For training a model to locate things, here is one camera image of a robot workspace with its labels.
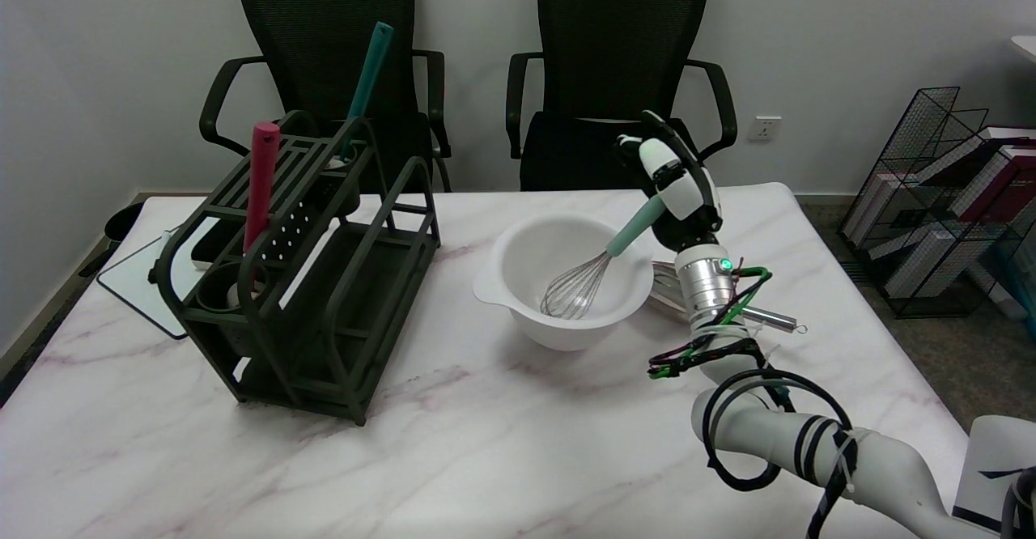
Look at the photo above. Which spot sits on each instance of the white plastic mixing bowl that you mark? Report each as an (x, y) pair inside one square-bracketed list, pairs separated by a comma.
[(526, 272)]

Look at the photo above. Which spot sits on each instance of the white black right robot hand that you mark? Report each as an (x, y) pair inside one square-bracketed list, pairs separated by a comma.
[(684, 195)]

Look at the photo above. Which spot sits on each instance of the white book stack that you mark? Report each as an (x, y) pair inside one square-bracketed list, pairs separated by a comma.
[(939, 260)]

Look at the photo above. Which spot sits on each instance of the white robot torso cover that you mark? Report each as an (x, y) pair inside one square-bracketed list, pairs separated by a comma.
[(991, 450)]

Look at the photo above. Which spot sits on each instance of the white desk corner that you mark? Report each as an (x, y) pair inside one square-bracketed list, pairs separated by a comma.
[(1026, 45)]

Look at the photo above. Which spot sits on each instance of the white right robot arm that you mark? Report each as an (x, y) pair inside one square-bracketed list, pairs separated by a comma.
[(882, 462)]

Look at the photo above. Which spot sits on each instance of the white board with black rim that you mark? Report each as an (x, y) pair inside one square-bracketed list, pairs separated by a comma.
[(137, 288)]

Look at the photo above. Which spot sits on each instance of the black mesh office chair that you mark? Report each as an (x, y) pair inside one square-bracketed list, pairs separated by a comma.
[(599, 37), (324, 37)]

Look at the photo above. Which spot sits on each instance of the dark green dish rack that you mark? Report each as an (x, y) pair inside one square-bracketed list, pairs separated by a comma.
[(324, 312)]

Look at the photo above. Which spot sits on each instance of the dark red book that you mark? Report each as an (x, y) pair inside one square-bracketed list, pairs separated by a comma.
[(1004, 179)]

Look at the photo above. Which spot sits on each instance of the white wall socket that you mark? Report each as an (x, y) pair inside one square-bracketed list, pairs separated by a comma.
[(764, 129)]

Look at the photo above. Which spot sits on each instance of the black waste bin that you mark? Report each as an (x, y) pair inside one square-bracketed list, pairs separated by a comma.
[(121, 222)]

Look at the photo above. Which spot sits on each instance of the stainless steel scoop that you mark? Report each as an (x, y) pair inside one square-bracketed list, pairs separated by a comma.
[(665, 288)]

